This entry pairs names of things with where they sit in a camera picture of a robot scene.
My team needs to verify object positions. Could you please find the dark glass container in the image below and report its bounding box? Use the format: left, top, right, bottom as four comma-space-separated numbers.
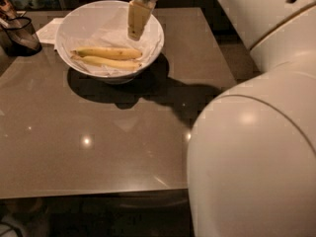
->
1, 17, 41, 56

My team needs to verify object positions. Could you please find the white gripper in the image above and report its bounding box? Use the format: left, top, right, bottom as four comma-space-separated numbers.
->
127, 0, 158, 40

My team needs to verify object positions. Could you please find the yellow banana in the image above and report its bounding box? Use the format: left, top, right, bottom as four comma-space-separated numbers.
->
71, 46, 142, 60
71, 55, 141, 71

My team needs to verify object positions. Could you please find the white paper sheet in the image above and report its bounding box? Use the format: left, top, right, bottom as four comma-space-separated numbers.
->
37, 18, 63, 44

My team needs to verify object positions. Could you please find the white paper liner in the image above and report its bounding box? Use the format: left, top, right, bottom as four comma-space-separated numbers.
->
55, 4, 164, 84

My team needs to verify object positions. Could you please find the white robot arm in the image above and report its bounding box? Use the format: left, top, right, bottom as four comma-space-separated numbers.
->
187, 0, 316, 237

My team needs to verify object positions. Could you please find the white bowl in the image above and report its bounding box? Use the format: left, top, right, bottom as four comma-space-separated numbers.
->
55, 0, 164, 84

